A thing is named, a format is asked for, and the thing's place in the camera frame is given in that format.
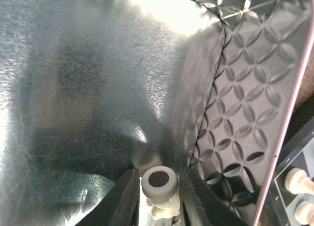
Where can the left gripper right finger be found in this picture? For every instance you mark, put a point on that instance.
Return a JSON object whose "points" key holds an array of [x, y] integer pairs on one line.
{"points": [[200, 206]]}

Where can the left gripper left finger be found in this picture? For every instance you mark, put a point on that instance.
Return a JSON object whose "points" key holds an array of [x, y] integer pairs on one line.
{"points": [[120, 207]]}

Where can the white chess piece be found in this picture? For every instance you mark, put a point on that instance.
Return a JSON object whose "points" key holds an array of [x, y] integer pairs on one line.
{"points": [[160, 186]]}

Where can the white chess rook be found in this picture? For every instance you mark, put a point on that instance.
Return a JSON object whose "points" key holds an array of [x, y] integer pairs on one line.
{"points": [[298, 182]]}

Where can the black and white chessboard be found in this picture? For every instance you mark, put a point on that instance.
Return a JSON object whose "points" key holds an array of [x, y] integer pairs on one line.
{"points": [[299, 153]]}

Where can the pink tin box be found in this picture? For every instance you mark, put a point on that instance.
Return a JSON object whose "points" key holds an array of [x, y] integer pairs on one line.
{"points": [[92, 88]]}

